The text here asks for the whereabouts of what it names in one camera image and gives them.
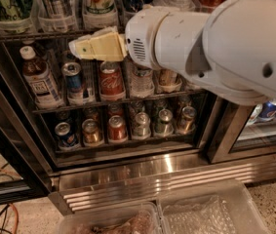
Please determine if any red coke can bottom shelf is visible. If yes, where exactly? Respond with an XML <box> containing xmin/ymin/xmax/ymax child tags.
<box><xmin>108</xmin><ymin>115</ymin><xmax>127</xmax><ymax>140</ymax></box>

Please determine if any top wire shelf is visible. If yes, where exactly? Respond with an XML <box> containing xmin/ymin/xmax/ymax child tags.
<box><xmin>0</xmin><ymin>25</ymin><xmax>126</xmax><ymax>43</ymax></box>

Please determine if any clear plastic bin right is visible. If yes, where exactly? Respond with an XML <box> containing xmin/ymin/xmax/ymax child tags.
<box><xmin>157</xmin><ymin>179</ymin><xmax>270</xmax><ymax>234</ymax></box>

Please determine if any gold can bottom shelf right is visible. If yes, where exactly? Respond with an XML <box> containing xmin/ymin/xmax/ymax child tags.
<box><xmin>177</xmin><ymin>106</ymin><xmax>197</xmax><ymax>132</ymax></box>

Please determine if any red coke can middle shelf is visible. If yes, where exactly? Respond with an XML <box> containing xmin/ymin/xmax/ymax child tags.
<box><xmin>99</xmin><ymin>61</ymin><xmax>124</xmax><ymax>96</ymax></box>

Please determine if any fridge glass door right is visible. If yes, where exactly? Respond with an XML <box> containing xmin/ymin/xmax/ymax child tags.
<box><xmin>206</xmin><ymin>98</ymin><xmax>276</xmax><ymax>164</ymax></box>

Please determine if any gold can middle shelf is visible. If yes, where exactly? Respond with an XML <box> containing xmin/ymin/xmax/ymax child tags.
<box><xmin>159</xmin><ymin>69</ymin><xmax>177</xmax><ymax>86</ymax></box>

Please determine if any blue pepsi can middle shelf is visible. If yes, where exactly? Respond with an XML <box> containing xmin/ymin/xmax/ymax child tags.
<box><xmin>61</xmin><ymin>62</ymin><xmax>89</xmax><ymax>99</ymax></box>

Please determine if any silver striped can top shelf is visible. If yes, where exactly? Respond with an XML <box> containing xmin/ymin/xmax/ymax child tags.
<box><xmin>42</xmin><ymin>0</ymin><xmax>72</xmax><ymax>19</ymax></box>

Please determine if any green can bottom shelf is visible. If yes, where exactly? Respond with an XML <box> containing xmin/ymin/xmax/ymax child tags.
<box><xmin>155</xmin><ymin>109</ymin><xmax>173</xmax><ymax>136</ymax></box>

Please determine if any clear water bottle middle shelf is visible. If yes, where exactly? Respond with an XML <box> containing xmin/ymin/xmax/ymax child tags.
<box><xmin>131</xmin><ymin>65</ymin><xmax>153</xmax><ymax>95</ymax></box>

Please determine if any wire shelf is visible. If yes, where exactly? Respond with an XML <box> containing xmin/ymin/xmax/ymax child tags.
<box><xmin>0</xmin><ymin>25</ymin><xmax>126</xmax><ymax>43</ymax></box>
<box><xmin>31</xmin><ymin>89</ymin><xmax>207</xmax><ymax>114</ymax></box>

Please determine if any gold can bottom shelf left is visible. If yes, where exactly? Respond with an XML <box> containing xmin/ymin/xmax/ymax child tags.
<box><xmin>82</xmin><ymin>119</ymin><xmax>102</xmax><ymax>144</ymax></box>

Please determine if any middle wire shelf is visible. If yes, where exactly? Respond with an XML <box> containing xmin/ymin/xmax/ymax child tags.
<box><xmin>31</xmin><ymin>89</ymin><xmax>207</xmax><ymax>114</ymax></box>

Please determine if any steel fridge bottom grille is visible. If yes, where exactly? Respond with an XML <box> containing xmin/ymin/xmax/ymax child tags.
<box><xmin>49</xmin><ymin>153</ymin><xmax>276</xmax><ymax>215</ymax></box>

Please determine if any fridge open door left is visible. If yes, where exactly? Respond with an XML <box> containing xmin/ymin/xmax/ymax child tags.
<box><xmin>0</xmin><ymin>42</ymin><xmax>53</xmax><ymax>208</ymax></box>

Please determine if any orange cable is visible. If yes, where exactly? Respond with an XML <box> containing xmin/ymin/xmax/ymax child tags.
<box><xmin>8</xmin><ymin>203</ymin><xmax>20</xmax><ymax>234</ymax></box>

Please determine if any clear plastic bin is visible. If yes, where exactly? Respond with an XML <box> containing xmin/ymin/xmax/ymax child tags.
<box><xmin>157</xmin><ymin>179</ymin><xmax>270</xmax><ymax>234</ymax></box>
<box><xmin>56</xmin><ymin>202</ymin><xmax>163</xmax><ymax>234</ymax></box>

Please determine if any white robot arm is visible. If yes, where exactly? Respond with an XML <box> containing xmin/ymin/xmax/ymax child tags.
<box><xmin>69</xmin><ymin>0</ymin><xmax>276</xmax><ymax>105</ymax></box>

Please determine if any gold can shelf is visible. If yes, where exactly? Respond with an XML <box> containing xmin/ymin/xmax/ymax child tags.
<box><xmin>82</xmin><ymin>119</ymin><xmax>102</xmax><ymax>144</ymax></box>
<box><xmin>177</xmin><ymin>106</ymin><xmax>197</xmax><ymax>132</ymax></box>
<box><xmin>159</xmin><ymin>69</ymin><xmax>177</xmax><ymax>86</ymax></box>

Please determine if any silver can bottom shelf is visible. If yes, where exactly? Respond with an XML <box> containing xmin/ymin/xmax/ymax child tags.
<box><xmin>133</xmin><ymin>112</ymin><xmax>150</xmax><ymax>137</ymax></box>

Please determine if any blue pepsi can bottom shelf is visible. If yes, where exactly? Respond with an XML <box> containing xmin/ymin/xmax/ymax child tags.
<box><xmin>55</xmin><ymin>122</ymin><xmax>79</xmax><ymax>147</ymax></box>

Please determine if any clear plastic bin left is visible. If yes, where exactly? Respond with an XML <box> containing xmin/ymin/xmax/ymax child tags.
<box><xmin>56</xmin><ymin>202</ymin><xmax>163</xmax><ymax>234</ymax></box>

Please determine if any tea bottle left middle shelf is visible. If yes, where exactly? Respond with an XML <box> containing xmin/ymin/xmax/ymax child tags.
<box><xmin>20</xmin><ymin>46</ymin><xmax>60</xmax><ymax>108</ymax></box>

